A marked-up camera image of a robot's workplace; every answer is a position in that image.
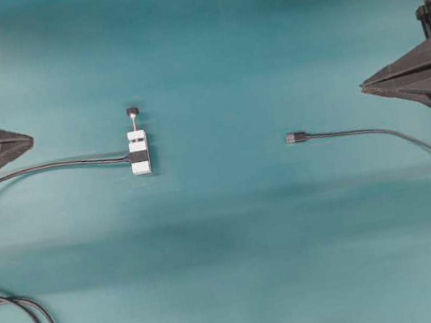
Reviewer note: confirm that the white clamp block with screw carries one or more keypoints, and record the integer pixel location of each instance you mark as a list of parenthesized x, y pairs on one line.
[(138, 148)]

